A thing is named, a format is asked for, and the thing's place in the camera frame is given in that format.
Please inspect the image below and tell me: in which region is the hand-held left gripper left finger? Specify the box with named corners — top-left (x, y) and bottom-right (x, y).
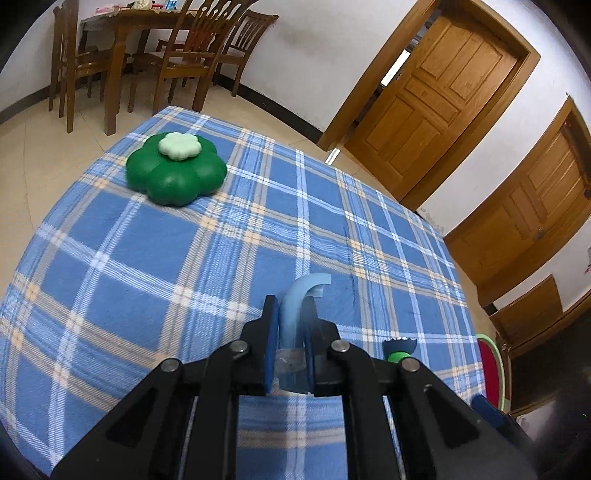
top-left (51, 295), bottom-right (281, 480)

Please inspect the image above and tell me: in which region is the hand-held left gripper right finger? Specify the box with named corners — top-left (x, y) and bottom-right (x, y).
top-left (302, 296), bottom-right (539, 480)

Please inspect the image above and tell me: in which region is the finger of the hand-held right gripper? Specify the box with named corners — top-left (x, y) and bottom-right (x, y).
top-left (471, 394), bottom-right (536, 455)

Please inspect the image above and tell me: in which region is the blue curved plastic piece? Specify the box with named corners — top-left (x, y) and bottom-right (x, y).
top-left (276, 273), bottom-right (332, 393)

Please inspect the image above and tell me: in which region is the red stool with green rim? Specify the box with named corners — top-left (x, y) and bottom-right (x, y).
top-left (475, 333), bottom-right (509, 411)

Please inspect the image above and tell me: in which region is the black green plastic piece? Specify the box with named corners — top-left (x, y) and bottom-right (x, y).
top-left (383, 338), bottom-right (417, 363)

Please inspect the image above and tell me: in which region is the low wooden panel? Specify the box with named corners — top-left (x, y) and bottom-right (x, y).
top-left (489, 274), bottom-right (564, 342)

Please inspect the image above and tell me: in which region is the blue plaid tablecloth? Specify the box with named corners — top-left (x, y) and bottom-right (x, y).
top-left (0, 105), bottom-right (485, 480)

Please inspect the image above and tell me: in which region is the closed wooden door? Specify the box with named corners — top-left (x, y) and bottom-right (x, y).
top-left (445, 131), bottom-right (591, 287)

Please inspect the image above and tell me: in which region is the green flower-shaped container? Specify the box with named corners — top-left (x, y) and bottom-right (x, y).
top-left (126, 131), bottom-right (227, 207)

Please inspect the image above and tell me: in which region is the open wooden door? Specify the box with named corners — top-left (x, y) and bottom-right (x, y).
top-left (344, 16), bottom-right (518, 190)

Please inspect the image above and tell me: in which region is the tall wooden chair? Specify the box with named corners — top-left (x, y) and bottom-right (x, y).
top-left (127, 0), bottom-right (257, 114)

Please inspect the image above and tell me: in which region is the wooden dining table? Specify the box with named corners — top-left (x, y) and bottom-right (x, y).
top-left (78, 0), bottom-right (199, 137)

